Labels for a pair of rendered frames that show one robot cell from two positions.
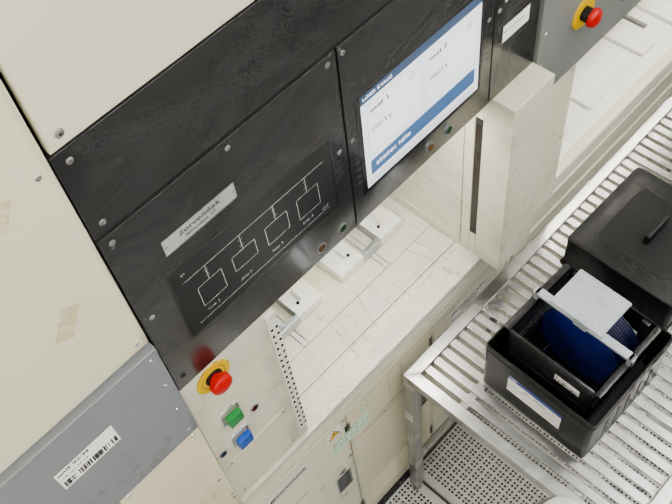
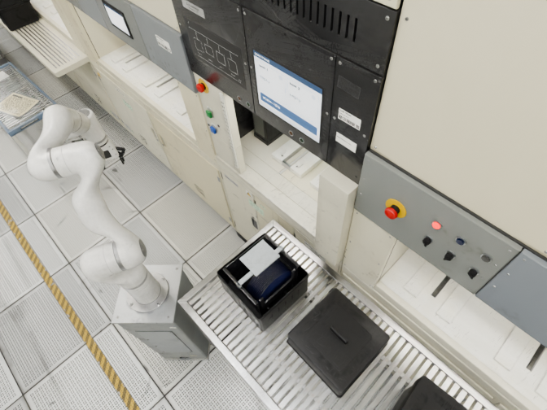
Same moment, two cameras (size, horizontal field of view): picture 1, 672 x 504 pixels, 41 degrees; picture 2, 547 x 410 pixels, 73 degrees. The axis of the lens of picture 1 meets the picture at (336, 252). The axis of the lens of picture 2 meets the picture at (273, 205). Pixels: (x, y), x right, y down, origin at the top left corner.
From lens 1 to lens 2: 1.44 m
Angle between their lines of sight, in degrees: 46
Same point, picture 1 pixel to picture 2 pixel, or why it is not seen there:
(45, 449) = (152, 19)
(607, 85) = (460, 329)
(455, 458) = not seen: hidden behind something
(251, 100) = not seen: outside the picture
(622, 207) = (357, 320)
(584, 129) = (417, 307)
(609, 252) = (325, 307)
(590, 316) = (251, 255)
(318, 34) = not seen: outside the picture
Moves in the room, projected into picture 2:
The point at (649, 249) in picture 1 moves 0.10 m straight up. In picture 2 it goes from (326, 329) to (328, 322)
